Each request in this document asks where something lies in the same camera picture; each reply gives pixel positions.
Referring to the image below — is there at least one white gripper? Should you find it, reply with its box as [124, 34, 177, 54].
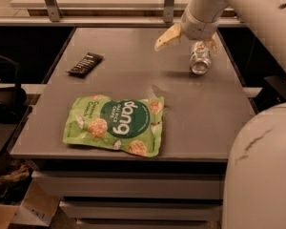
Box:
[154, 9, 219, 55]

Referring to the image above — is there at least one silver green 7up can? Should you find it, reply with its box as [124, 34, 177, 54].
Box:
[190, 41, 211, 75]

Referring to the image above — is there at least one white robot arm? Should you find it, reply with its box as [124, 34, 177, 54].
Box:
[155, 0, 286, 229]

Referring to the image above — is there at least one green rice chip bag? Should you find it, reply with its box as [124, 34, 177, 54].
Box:
[63, 94, 164, 157]

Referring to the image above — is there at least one black snack bar wrapper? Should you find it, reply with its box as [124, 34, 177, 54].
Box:
[67, 52, 103, 78]

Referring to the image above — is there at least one grey drawer cabinet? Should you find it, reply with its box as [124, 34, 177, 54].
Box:
[31, 159, 227, 229]

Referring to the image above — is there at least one black chair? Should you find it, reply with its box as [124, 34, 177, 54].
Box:
[0, 55, 30, 155]

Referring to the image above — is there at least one crumpled brown paper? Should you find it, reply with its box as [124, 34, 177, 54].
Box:
[0, 164, 31, 185]

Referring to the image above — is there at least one cardboard box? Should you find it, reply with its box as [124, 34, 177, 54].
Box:
[0, 181, 60, 229]

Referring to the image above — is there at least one middle metal bracket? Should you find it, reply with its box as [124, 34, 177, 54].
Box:
[163, 0, 174, 23]

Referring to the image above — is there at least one metal bracket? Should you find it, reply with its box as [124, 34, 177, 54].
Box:
[163, 0, 174, 23]
[44, 0, 61, 22]

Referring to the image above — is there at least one left metal bracket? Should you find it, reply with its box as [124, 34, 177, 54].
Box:
[44, 0, 61, 22]

